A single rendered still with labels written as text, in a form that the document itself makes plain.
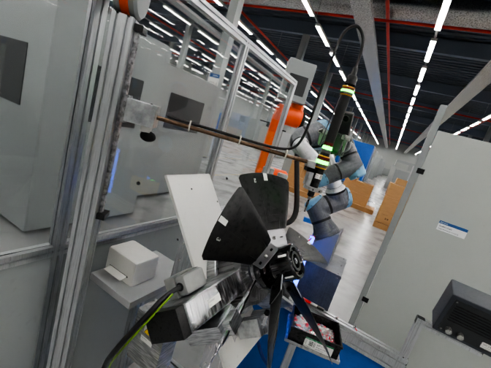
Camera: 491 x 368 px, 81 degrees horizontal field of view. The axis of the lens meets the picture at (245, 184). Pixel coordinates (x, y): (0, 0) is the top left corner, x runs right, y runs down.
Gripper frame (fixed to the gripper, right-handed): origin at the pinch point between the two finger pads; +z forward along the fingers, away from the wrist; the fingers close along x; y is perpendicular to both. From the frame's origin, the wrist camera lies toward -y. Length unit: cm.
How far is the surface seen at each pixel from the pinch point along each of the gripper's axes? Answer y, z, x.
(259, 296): 61, 14, 2
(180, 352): 167, -46, 59
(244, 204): 27.5, 30.3, 10.4
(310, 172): 15.3, 4.2, 1.9
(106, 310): 109, 15, 70
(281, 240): 41.5, 6.5, 2.9
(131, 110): 12, 41, 51
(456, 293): 44, -29, -58
